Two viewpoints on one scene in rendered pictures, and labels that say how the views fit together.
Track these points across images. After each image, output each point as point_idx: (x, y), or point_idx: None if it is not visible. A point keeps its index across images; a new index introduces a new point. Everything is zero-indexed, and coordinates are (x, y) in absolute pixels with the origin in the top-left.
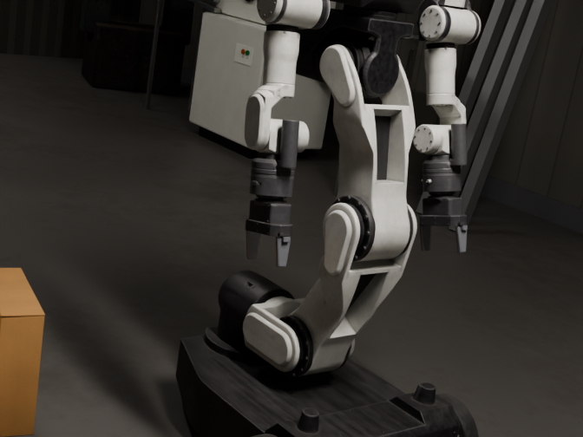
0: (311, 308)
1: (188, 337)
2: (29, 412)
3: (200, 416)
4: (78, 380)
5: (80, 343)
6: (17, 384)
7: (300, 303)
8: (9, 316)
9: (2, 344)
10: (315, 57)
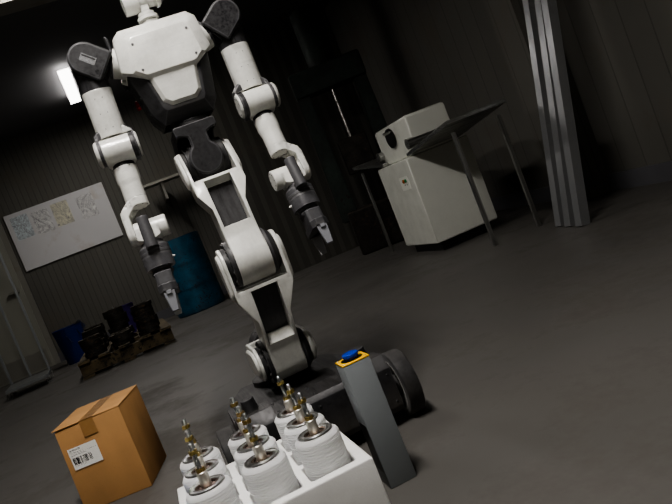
0: (257, 329)
1: (246, 386)
2: (141, 471)
3: None
4: (206, 442)
5: (225, 420)
6: (124, 456)
7: None
8: (97, 415)
9: (101, 434)
10: None
